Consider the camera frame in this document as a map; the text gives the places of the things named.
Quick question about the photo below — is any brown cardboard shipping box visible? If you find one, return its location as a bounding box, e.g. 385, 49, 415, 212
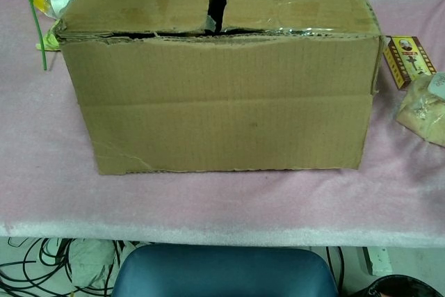
55, 0, 385, 175

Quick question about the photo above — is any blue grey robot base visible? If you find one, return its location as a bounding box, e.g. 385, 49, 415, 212
111, 243, 340, 297

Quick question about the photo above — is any red yellow seasoning box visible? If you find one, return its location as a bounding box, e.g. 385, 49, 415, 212
382, 35, 438, 91

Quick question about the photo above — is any pink fleece tablecloth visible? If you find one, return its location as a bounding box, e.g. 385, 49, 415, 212
0, 0, 445, 249

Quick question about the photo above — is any white crumpled plastic bag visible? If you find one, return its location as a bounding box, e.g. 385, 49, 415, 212
67, 239, 116, 289

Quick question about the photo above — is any yellow green snack packet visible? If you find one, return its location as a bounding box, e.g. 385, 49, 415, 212
35, 20, 64, 53

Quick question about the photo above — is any clear bag beige food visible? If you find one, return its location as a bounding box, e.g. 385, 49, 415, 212
396, 72, 445, 147

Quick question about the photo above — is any black round bin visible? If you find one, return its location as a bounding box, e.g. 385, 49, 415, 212
357, 274, 444, 297

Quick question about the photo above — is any white table leg bracket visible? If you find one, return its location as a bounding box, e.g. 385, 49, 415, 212
361, 246, 394, 275

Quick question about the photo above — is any black coiled floor cable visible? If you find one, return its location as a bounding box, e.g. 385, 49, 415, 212
0, 237, 76, 297

